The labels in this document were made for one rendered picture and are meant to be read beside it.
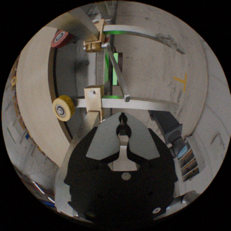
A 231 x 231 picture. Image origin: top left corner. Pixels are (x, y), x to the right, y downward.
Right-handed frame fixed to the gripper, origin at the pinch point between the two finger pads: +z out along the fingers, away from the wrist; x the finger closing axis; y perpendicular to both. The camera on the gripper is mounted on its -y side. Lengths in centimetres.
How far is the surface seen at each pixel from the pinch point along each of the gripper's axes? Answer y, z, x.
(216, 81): -82, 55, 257
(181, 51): -20.2, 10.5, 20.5
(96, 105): 3.7, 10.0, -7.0
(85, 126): 5.5, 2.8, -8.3
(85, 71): -7.8, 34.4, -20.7
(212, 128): 45, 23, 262
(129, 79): 4, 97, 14
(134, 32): -20.2, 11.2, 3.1
